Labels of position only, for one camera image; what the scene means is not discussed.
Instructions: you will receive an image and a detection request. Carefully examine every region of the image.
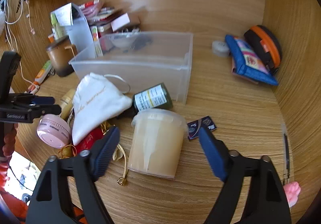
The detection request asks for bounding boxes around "white drawstring pouch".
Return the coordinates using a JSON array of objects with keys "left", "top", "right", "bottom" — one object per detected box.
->
[{"left": 72, "top": 72, "right": 133, "bottom": 146}]

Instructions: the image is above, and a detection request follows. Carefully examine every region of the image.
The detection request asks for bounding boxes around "translucent lidded plastic tub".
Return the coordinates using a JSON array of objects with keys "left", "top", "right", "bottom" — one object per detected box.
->
[{"left": 127, "top": 108, "right": 188, "bottom": 179}]

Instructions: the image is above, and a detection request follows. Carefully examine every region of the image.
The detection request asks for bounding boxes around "pink round jar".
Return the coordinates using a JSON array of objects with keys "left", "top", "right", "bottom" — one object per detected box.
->
[{"left": 36, "top": 114, "right": 71, "bottom": 148}]

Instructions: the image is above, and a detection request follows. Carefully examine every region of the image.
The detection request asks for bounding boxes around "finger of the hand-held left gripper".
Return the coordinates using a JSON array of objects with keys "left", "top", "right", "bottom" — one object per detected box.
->
[
  {"left": 0, "top": 104, "right": 62, "bottom": 124},
  {"left": 9, "top": 93, "right": 55, "bottom": 106}
]

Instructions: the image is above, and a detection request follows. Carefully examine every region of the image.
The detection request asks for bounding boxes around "fruit print carton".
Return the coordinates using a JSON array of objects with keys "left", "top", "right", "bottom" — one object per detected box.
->
[{"left": 90, "top": 25, "right": 103, "bottom": 57}]

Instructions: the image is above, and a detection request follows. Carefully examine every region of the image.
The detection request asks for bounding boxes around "red white tube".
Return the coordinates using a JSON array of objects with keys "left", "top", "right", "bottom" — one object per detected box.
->
[{"left": 80, "top": 0, "right": 101, "bottom": 10}]

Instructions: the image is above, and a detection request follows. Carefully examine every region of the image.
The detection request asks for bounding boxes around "black orange zip case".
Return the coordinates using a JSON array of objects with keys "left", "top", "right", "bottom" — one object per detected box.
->
[{"left": 244, "top": 25, "right": 282, "bottom": 75}]

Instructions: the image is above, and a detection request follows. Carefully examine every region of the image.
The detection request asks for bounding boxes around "person's left hand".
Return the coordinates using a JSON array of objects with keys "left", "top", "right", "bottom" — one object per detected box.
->
[{"left": 3, "top": 124, "right": 18, "bottom": 158}]

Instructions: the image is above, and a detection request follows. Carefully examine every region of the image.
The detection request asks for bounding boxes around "dark blue small packet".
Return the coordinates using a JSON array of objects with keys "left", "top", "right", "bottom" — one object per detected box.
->
[{"left": 187, "top": 116, "right": 217, "bottom": 141}]

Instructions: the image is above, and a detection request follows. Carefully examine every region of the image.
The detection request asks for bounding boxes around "pink soft toy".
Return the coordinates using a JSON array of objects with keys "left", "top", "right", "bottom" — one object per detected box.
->
[{"left": 283, "top": 181, "right": 301, "bottom": 208}]

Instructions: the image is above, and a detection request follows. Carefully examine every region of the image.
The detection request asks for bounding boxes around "pink notebook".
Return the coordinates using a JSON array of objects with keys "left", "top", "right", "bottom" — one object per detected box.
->
[{"left": 231, "top": 59, "right": 260, "bottom": 84}]

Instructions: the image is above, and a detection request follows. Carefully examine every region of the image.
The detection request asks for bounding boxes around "orange white glue tube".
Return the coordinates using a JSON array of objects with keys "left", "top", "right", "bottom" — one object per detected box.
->
[{"left": 34, "top": 60, "right": 53, "bottom": 86}]

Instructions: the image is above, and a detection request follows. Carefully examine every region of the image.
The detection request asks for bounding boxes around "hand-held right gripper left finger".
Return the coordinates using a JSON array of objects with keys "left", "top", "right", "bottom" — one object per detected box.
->
[{"left": 25, "top": 127, "right": 121, "bottom": 224}]

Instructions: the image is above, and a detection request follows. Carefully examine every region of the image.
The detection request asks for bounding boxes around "clear plastic storage box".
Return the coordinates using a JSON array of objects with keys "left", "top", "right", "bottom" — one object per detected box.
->
[{"left": 69, "top": 31, "right": 193, "bottom": 105}]

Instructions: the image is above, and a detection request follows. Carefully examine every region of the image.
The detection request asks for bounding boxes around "small white box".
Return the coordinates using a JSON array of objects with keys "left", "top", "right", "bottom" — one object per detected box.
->
[{"left": 110, "top": 13, "right": 131, "bottom": 32}]

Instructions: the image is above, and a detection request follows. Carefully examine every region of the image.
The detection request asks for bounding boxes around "white cable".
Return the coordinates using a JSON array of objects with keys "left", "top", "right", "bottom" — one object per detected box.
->
[{"left": 4, "top": 0, "right": 34, "bottom": 89}]

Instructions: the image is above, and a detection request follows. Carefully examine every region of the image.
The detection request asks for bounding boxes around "thin dark pen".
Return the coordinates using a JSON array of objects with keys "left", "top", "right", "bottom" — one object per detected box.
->
[{"left": 281, "top": 124, "right": 291, "bottom": 185}]

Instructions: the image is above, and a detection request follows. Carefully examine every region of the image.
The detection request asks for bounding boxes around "white file box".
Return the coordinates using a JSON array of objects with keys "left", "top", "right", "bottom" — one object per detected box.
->
[{"left": 50, "top": 2, "right": 97, "bottom": 59}]

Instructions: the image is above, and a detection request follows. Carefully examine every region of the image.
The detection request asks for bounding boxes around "wooden bead braided-cord pendant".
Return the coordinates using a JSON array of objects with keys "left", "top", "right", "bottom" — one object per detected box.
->
[{"left": 57, "top": 107, "right": 77, "bottom": 160}]

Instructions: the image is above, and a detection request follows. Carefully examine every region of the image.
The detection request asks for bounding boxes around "blue zip pouch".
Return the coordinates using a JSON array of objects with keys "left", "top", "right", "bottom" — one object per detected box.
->
[{"left": 225, "top": 34, "right": 279, "bottom": 86}]

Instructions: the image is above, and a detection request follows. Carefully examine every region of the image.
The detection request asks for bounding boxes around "dark green labelled bottle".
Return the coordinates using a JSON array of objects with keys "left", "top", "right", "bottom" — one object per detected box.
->
[{"left": 132, "top": 83, "right": 173, "bottom": 112}]

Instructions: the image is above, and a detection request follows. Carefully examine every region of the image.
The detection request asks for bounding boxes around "white plastic bag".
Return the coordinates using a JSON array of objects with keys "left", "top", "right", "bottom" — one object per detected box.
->
[{"left": 10, "top": 152, "right": 42, "bottom": 190}]

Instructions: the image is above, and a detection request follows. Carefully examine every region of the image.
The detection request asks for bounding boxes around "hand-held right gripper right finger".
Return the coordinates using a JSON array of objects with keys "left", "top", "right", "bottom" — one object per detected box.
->
[{"left": 198, "top": 127, "right": 293, "bottom": 224}]

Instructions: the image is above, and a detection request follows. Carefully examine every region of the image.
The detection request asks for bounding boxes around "brown lidded mug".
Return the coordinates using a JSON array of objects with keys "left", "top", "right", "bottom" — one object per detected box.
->
[{"left": 46, "top": 36, "right": 78, "bottom": 77}]

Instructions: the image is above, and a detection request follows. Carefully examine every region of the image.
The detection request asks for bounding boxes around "small white round container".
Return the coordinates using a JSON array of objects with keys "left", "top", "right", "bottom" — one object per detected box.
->
[{"left": 211, "top": 41, "right": 230, "bottom": 57}]

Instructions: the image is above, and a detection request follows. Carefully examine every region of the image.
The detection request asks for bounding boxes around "red velvet gold-trimmed pouch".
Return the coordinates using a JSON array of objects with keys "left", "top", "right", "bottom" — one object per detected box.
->
[{"left": 74, "top": 124, "right": 128, "bottom": 187}]

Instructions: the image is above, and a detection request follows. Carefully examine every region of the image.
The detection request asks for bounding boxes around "pink coiled cable packet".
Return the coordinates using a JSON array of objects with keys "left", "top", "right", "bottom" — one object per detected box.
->
[{"left": 81, "top": 4, "right": 104, "bottom": 18}]

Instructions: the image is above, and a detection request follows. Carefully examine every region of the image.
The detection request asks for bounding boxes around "beige lotion bottle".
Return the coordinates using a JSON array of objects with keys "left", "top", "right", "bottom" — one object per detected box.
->
[{"left": 60, "top": 88, "right": 76, "bottom": 120}]

